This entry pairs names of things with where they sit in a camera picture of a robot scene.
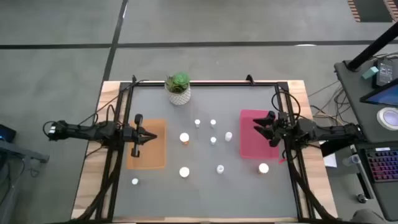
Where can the small red tag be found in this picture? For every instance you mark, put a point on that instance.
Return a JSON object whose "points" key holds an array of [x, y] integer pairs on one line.
{"points": [[282, 161]]}

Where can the succulent in white patterned pot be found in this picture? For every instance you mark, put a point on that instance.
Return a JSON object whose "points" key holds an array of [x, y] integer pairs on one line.
{"points": [[178, 88]]}

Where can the white tape roll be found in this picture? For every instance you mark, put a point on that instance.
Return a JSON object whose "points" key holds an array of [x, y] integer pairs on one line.
{"points": [[381, 119]]}

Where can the black electronic device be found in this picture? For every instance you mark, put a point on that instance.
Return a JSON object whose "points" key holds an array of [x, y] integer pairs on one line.
{"points": [[385, 73]]}

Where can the black castor wheel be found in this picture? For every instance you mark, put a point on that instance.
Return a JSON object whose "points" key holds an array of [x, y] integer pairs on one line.
{"points": [[361, 198]]}

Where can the black frame clamp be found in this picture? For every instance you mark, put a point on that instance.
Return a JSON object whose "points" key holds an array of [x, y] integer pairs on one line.
{"points": [[249, 79], [134, 79]]}

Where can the small teal box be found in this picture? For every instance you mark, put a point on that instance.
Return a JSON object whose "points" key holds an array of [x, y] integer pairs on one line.
{"points": [[370, 72]]}

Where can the white paper sheet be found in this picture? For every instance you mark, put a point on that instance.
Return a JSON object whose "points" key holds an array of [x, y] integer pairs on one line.
{"points": [[330, 160]]}

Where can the dark mat with striped edge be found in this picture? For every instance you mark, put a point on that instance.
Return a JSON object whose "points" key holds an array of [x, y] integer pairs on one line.
{"points": [[373, 11]]}

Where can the dark grey side desk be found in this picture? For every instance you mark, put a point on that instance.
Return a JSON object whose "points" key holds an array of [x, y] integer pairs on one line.
{"points": [[351, 93]]}

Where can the translucent pink plastic bin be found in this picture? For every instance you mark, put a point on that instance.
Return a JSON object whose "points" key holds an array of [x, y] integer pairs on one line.
{"points": [[248, 146]]}

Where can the translucent orange plastic bin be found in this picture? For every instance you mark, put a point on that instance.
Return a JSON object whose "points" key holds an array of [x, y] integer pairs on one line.
{"points": [[155, 155]]}

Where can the black aluminium table frame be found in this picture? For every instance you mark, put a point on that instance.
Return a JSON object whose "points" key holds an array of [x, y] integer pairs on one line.
{"points": [[205, 83]]}

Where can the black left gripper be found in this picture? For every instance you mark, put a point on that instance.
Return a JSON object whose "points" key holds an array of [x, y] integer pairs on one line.
{"points": [[136, 137]]}

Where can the small white-capped medicine bottle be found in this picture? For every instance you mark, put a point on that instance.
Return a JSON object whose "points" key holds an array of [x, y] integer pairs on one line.
{"points": [[213, 140], [197, 122], [228, 136], [220, 169], [135, 181], [213, 122]]}

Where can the grey table mat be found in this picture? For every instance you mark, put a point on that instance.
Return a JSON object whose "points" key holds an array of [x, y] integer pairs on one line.
{"points": [[202, 199]]}

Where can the large white-capped orange bottle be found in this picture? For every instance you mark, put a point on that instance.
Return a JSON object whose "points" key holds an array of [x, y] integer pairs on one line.
{"points": [[263, 168], [184, 172], [184, 137]]}

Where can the grey metal bench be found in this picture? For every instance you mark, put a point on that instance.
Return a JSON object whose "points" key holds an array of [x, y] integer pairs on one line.
{"points": [[18, 152]]}

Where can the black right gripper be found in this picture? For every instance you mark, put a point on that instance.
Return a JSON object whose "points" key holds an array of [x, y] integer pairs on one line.
{"points": [[281, 127]]}

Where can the dark device with blue screen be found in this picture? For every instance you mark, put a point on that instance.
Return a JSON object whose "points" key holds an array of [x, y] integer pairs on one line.
{"points": [[6, 134]]}

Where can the tablet with blue screen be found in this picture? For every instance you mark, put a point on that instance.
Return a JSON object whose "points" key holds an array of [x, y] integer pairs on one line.
{"points": [[385, 98]]}

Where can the black slanted pole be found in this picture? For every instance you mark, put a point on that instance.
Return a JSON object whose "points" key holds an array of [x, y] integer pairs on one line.
{"points": [[373, 46]]}

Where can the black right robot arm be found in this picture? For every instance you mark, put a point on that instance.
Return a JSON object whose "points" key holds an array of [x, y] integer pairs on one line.
{"points": [[323, 130]]}

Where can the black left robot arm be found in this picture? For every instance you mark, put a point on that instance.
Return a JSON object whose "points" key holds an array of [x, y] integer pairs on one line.
{"points": [[93, 132]]}

